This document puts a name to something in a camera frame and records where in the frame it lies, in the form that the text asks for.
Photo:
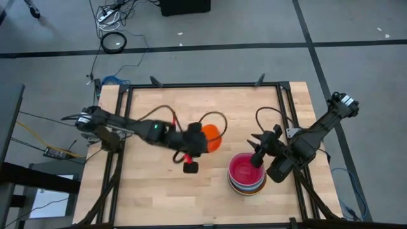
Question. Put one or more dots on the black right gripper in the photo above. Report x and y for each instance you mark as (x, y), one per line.
(271, 143)

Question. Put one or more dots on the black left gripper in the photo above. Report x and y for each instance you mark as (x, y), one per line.
(195, 141)

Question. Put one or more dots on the orange plastic bowl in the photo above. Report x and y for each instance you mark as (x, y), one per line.
(212, 133)

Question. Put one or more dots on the red plastic bowl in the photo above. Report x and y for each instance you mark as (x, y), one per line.
(246, 173)

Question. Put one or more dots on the pink plastic bowl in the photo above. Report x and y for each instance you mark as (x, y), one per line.
(230, 167)

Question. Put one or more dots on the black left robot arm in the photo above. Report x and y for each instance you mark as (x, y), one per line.
(143, 128)

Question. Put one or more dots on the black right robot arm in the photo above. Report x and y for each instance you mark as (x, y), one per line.
(318, 130)

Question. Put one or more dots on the black low shelf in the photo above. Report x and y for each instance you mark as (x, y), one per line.
(31, 178)

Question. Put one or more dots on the brown plastic bowl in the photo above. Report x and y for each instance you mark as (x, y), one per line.
(248, 194)

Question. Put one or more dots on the black box on floor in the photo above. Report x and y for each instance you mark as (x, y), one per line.
(184, 6)

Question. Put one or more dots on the white power strip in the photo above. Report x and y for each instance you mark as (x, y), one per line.
(107, 15)

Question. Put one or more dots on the white panel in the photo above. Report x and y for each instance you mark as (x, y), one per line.
(51, 205)

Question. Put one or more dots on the dark grey desk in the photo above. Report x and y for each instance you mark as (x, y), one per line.
(9, 111)

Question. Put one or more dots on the black chair caster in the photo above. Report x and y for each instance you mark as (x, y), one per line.
(34, 12)

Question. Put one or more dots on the red left camera mount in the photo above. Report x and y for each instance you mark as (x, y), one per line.
(188, 158)

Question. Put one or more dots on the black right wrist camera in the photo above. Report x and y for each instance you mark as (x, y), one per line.
(257, 160)

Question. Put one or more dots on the black aluminium table frame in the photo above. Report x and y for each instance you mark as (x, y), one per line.
(206, 85)

